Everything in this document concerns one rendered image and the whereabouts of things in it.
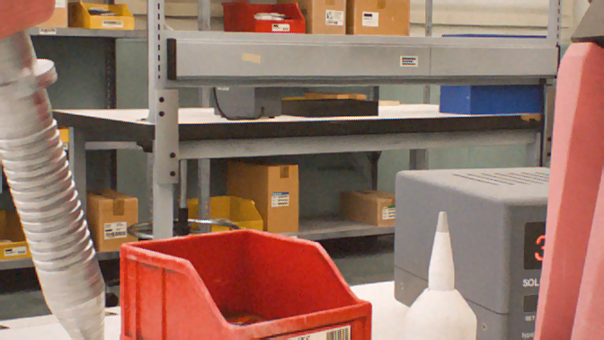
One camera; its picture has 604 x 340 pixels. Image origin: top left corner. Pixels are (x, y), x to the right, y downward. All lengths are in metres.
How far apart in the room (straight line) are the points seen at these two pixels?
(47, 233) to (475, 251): 0.47
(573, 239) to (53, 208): 0.11
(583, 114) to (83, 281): 0.11
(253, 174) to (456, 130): 1.80
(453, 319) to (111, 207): 4.04
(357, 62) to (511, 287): 2.43
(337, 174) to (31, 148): 5.40
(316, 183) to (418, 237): 4.81
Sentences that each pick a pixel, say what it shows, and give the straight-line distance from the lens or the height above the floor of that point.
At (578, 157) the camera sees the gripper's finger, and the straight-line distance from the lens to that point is 0.25.
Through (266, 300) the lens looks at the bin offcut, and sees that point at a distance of 0.72.
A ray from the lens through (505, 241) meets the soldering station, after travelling 0.63.
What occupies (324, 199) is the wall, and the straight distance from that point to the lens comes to 5.57.
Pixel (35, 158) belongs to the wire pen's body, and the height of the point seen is 0.90.
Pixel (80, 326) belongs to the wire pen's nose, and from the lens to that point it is 0.21.
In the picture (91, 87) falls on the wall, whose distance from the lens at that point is 4.96.
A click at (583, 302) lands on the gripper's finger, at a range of 0.23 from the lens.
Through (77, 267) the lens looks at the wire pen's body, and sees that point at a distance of 0.21.
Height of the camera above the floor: 0.92
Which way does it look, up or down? 6 degrees down
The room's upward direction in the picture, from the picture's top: 1 degrees clockwise
